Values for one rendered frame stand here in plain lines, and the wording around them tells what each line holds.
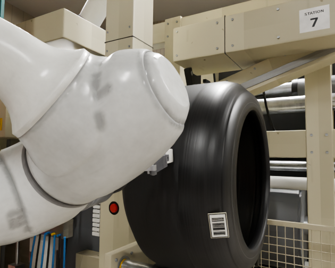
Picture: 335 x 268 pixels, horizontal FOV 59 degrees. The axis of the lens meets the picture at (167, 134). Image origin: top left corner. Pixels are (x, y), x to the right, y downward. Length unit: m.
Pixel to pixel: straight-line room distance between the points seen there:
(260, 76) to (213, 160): 0.66
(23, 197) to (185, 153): 0.42
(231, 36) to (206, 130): 0.59
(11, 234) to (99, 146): 0.15
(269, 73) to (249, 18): 0.23
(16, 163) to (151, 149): 0.15
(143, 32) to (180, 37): 0.21
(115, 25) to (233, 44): 0.45
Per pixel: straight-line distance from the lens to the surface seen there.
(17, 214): 0.35
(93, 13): 1.72
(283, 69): 1.26
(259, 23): 1.19
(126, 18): 1.14
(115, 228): 1.07
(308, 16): 1.17
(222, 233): 0.70
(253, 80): 1.27
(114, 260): 0.97
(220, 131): 0.70
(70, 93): 0.25
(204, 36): 1.25
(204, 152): 0.67
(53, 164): 0.28
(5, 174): 0.35
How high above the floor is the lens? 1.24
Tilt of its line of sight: 4 degrees up
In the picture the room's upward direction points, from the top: 1 degrees clockwise
